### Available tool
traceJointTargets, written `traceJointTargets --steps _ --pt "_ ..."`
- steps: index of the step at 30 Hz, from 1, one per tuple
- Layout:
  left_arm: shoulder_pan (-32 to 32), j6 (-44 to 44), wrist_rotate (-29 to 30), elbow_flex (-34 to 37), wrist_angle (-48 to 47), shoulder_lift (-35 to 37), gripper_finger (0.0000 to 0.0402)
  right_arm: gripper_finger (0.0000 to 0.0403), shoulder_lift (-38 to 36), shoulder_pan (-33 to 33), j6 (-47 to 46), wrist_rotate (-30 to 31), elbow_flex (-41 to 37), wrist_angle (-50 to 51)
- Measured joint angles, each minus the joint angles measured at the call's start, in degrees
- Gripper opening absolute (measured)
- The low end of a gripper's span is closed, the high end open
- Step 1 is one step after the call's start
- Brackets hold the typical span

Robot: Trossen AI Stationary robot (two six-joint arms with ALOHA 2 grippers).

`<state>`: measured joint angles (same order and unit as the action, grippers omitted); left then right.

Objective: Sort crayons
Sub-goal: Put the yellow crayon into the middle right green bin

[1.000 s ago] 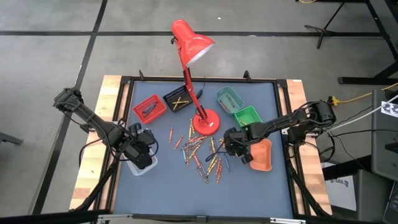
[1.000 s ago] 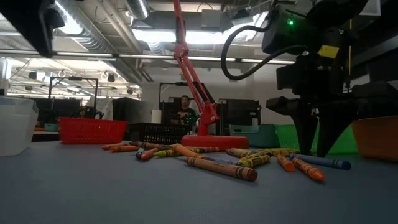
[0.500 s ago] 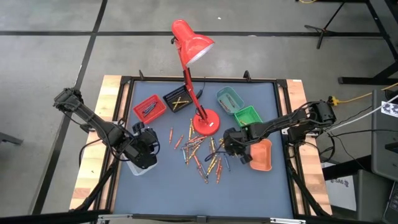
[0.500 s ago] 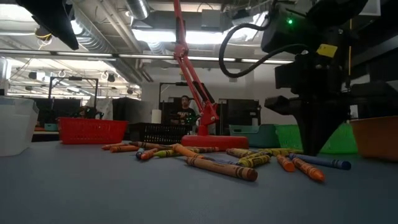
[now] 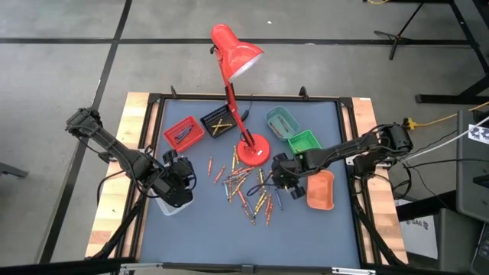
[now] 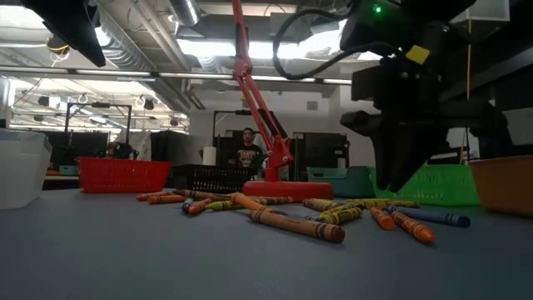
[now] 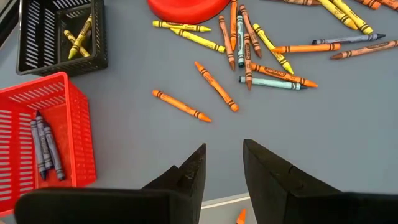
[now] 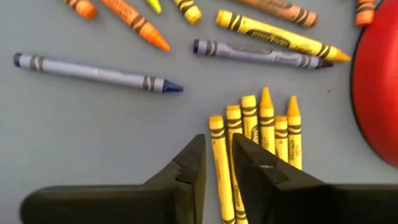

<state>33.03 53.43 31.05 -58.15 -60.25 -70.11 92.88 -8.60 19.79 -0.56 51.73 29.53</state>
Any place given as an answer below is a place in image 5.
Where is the yellow power cable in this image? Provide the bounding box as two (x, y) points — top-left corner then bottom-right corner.
(403, 101), (489, 129)

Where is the white cable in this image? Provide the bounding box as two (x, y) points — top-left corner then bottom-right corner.
(400, 116), (489, 163)

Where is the teal plastic basket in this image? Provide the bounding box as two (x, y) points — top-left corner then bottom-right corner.
(265, 105), (301, 142)

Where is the white cardboard box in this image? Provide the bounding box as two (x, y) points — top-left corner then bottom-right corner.
(397, 215), (440, 260)

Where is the red desk lamp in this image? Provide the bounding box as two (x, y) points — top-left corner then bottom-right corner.
(209, 23), (272, 167)

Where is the black tripod stand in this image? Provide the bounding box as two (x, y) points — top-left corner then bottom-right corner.
(373, 0), (427, 61)

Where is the dark grey box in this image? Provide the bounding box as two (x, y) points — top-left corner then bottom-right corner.
(437, 208), (484, 273)

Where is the black floor cable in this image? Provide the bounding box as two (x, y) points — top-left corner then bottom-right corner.
(403, 157), (459, 170)

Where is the green mesh basket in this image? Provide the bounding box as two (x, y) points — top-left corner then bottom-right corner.
(287, 129), (324, 156)

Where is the black lamp cord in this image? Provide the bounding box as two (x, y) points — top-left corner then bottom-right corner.
(239, 98), (254, 123)

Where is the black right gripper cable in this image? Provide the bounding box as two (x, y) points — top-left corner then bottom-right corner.
(246, 182), (277, 197)

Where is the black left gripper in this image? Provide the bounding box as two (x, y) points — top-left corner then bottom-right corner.
(154, 149), (197, 209)

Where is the grey metal cabinet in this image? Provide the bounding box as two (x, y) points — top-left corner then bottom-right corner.
(456, 109), (489, 223)

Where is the clear plastic bin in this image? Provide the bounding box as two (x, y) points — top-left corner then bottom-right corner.
(151, 192), (195, 217)

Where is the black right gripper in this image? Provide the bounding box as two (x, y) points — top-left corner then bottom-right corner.
(270, 151), (313, 201)

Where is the black keyboard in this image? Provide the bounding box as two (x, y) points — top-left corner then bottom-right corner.
(470, 223), (489, 275)

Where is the black desk frame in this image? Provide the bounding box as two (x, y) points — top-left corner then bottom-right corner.
(415, 0), (489, 105)

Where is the blue-grey table mat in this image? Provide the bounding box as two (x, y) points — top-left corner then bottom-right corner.
(139, 99), (362, 268)

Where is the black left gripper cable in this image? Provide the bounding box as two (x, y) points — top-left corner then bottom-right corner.
(186, 167), (199, 194)

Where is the white printed marker sheet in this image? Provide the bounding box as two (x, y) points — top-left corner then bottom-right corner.
(468, 124), (489, 145)

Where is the grey metal bracket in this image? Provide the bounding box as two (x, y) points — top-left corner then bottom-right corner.
(0, 162), (30, 180)

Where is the red mesh basket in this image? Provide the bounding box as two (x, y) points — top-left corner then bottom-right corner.
(163, 115), (206, 153)

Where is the orange plastic bin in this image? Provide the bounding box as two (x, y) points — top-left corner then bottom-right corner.
(306, 169), (335, 212)

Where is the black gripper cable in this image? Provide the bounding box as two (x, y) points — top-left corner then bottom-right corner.
(246, 182), (277, 197)
(186, 167), (199, 194)

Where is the black mesh basket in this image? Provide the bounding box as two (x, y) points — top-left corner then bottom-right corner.
(199, 105), (238, 138)

